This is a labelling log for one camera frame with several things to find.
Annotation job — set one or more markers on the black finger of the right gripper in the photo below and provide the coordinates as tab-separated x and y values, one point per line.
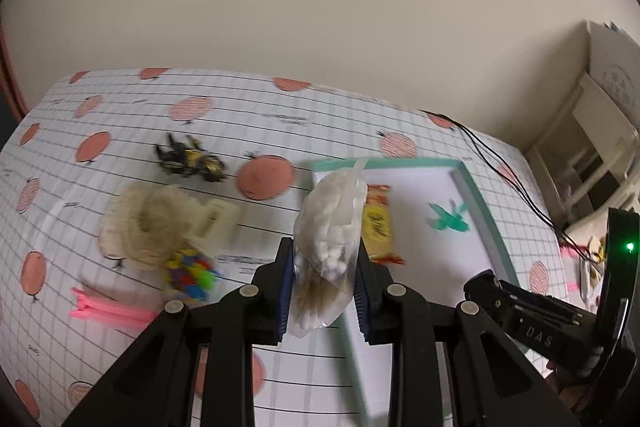
496	297

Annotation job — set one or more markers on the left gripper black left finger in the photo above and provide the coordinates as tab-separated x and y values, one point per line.
153	382

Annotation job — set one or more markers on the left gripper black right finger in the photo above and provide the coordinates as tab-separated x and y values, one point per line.
453	357

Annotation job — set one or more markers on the green plastic dragonfly toy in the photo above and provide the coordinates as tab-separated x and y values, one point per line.
448	219

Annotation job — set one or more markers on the pink hair clip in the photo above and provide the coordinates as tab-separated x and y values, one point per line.
109	312

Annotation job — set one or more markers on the yellow rice cracker packet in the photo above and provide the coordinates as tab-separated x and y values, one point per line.
377	231

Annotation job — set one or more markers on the cream lace scrunchie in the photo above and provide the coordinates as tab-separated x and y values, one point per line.
145	224

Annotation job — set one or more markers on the cream square hair claw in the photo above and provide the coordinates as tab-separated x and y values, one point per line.
213	226

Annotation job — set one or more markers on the cotton swabs plastic bag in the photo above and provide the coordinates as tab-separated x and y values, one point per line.
327	236

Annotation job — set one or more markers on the black gold robot toy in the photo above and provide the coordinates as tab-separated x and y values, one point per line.
189	159

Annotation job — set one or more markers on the teal shallow cardboard tray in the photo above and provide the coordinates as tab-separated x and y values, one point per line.
437	263

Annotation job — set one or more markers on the clutter pile on floor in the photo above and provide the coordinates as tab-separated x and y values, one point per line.
582	258

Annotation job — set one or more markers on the white wooden shelf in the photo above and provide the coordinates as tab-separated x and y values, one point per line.
587	159

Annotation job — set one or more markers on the pomegranate print grid bedsheet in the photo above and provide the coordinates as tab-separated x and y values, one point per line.
112	167

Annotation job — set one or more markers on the brown door frame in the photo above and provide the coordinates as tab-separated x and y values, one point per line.
9	87

